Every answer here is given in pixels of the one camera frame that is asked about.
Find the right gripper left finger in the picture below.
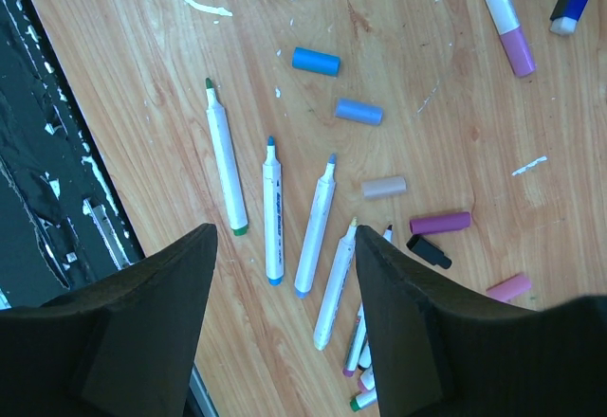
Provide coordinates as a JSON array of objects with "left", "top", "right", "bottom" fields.
[{"left": 1, "top": 224, "right": 217, "bottom": 416}]

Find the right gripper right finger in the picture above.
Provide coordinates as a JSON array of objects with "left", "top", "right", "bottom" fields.
[{"left": 356, "top": 226, "right": 606, "bottom": 416}]

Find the black cap marker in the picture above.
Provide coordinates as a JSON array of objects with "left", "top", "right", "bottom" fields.
[{"left": 358, "top": 225, "right": 393, "bottom": 371}]

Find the pink cap marker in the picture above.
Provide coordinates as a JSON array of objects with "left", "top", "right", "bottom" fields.
[{"left": 358, "top": 367, "right": 375, "bottom": 392}]

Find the purple cap marker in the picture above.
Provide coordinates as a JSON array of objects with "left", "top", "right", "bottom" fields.
[{"left": 342, "top": 304, "right": 366, "bottom": 377}]

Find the green cap marker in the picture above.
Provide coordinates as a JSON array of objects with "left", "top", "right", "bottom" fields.
[
  {"left": 205, "top": 78, "right": 248, "bottom": 236},
  {"left": 350, "top": 389, "right": 377, "bottom": 412}
]

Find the pink pen cap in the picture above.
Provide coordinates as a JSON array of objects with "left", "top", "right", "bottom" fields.
[{"left": 486, "top": 273, "right": 532, "bottom": 302}]

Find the black pen cap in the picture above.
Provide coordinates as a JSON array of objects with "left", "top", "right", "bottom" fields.
[{"left": 407, "top": 234, "right": 452, "bottom": 269}]

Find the purple pen cap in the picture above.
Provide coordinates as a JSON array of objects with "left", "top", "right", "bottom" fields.
[{"left": 409, "top": 211, "right": 472, "bottom": 235}]

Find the small salmon pen cap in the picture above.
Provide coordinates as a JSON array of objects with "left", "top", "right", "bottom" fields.
[{"left": 361, "top": 175, "right": 407, "bottom": 199}]

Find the lavender pen cap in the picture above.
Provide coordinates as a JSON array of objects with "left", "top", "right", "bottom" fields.
[{"left": 335, "top": 99, "right": 383, "bottom": 126}]

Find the bright blue pen cap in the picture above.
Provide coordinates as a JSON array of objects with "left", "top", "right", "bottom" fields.
[{"left": 291, "top": 47, "right": 340, "bottom": 77}]

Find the magenta cap marker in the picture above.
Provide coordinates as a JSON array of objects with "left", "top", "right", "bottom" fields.
[{"left": 485, "top": 0, "right": 536, "bottom": 78}]

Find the dark blue cap marker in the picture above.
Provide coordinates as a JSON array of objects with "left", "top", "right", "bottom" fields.
[{"left": 549, "top": 0, "right": 589, "bottom": 36}]

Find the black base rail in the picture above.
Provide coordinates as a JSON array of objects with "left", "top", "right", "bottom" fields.
[{"left": 0, "top": 0, "right": 222, "bottom": 417}]

